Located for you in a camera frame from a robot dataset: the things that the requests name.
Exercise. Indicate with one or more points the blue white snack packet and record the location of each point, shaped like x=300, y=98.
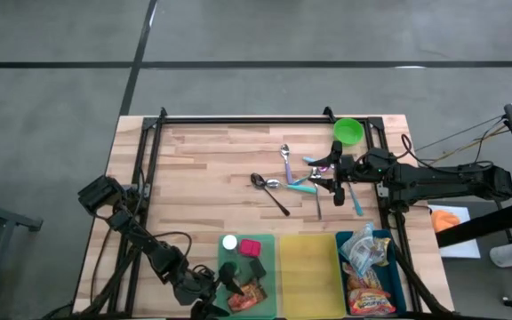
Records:
x=357, y=249

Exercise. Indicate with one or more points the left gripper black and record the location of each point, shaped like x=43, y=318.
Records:
x=226, y=271

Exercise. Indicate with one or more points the yellow translucent tray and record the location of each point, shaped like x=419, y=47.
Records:
x=311, y=275

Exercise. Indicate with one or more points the pink paint case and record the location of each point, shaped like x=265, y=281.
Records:
x=250, y=248

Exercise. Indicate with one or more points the green translucent tray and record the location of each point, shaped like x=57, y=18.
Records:
x=269, y=266

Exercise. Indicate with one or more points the black diagonal stand beam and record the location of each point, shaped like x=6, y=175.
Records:
x=496, y=220

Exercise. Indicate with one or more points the silver yellow snack packet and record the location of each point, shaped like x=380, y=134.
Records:
x=381, y=251

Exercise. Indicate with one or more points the small red orange packet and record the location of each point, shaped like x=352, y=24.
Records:
x=247, y=297

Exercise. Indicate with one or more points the black aluminium table frame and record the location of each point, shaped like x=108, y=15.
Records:
x=260, y=120

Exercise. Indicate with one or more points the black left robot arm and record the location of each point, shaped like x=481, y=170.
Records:
x=149, y=249

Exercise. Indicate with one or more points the dark teal tray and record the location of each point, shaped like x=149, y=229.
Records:
x=394, y=284

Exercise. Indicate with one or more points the maroon yellow snack packet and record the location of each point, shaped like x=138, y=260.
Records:
x=365, y=277

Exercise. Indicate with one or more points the small black box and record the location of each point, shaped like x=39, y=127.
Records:
x=257, y=268

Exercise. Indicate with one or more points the orange red noodle packet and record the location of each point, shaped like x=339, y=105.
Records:
x=370, y=303

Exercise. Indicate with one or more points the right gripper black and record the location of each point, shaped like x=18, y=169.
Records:
x=345, y=171

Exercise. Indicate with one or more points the black metal spoon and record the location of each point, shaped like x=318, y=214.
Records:
x=257, y=180

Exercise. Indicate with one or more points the green plastic bowl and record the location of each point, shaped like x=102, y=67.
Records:
x=348, y=131

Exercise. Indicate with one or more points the white paper sheet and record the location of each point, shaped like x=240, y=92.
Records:
x=465, y=249

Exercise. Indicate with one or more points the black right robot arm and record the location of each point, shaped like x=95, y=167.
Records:
x=438, y=182

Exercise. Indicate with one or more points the all-silver metal spoon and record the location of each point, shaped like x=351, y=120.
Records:
x=317, y=204

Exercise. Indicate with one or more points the orange object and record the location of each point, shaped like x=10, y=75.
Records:
x=445, y=221

